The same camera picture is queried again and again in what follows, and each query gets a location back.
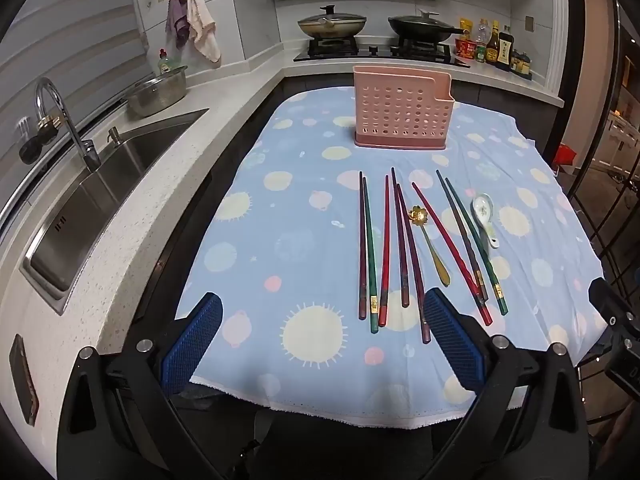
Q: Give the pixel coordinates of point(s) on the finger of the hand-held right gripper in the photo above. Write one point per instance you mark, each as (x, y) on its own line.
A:
(606, 300)

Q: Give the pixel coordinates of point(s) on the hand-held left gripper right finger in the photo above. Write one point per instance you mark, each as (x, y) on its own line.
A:
(452, 342)

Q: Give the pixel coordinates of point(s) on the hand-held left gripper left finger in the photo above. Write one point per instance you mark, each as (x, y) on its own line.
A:
(192, 347)

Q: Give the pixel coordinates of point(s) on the gold flower spoon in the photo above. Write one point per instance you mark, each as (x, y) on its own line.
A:
(442, 272)

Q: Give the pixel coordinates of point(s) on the red chopstick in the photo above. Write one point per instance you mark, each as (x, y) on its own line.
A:
(385, 250)
(450, 252)

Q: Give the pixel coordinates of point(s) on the dark maroon chopstick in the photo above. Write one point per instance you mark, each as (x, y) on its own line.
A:
(361, 245)
(411, 260)

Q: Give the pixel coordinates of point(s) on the green chopstick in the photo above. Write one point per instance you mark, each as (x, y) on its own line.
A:
(475, 247)
(368, 255)

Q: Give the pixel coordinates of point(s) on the dark brown chopstick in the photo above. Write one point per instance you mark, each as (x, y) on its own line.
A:
(462, 237)
(399, 240)

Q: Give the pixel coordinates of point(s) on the white ceramic spoon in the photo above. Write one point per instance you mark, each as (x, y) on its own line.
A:
(482, 207)

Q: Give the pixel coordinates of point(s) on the pink perforated utensil holder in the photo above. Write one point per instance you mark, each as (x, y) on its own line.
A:
(400, 110)

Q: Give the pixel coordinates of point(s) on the black framed glass door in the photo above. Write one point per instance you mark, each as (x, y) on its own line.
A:
(607, 200)

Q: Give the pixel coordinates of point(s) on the stainless steel sink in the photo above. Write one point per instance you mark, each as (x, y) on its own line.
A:
(100, 200)

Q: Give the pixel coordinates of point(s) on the blue dotted tablecloth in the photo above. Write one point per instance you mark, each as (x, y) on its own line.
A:
(300, 210)

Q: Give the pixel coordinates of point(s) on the sink soap dispenser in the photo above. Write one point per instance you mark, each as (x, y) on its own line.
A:
(114, 137)

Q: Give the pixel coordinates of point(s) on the tray of small bottles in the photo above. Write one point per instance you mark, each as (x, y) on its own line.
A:
(522, 62)

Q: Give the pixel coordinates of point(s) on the chrome kitchen faucet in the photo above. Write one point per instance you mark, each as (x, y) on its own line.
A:
(70, 125)

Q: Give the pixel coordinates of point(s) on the stainless steel basin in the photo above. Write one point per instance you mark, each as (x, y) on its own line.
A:
(157, 95)

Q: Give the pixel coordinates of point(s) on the black faucet sprayer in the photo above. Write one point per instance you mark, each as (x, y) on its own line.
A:
(32, 147)

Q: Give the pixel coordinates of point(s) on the dark soy sauce bottle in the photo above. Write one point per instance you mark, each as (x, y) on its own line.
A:
(506, 52)

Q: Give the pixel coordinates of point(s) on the small green-capped jar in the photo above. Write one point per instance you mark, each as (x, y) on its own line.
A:
(480, 54)

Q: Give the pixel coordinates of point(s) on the brown sauce bottle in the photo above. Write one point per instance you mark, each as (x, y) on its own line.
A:
(494, 45)

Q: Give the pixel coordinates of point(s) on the green dish soap bottle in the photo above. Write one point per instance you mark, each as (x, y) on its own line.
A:
(167, 64)

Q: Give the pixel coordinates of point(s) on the clear plastic bottle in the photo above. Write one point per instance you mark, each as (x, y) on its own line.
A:
(481, 31)

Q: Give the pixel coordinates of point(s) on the black gas stove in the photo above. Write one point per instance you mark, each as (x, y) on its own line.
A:
(380, 52)

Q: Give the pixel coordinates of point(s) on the yellow seasoning packet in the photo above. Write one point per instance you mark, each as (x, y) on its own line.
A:
(466, 26)

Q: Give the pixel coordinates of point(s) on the black wok with lid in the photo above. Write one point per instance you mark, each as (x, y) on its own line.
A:
(420, 27)

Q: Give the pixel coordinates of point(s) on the cream hanging towel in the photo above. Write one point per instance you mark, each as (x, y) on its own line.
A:
(202, 25)

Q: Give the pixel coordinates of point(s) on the purple hanging towel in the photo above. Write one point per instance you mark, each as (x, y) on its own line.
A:
(175, 20)

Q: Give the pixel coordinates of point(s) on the wok with glass lid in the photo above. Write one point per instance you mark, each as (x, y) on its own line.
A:
(330, 25)

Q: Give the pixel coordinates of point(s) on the white window blind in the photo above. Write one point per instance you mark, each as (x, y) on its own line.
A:
(60, 25)

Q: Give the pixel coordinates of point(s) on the grey wall outlet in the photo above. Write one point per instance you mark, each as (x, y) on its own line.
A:
(529, 24)

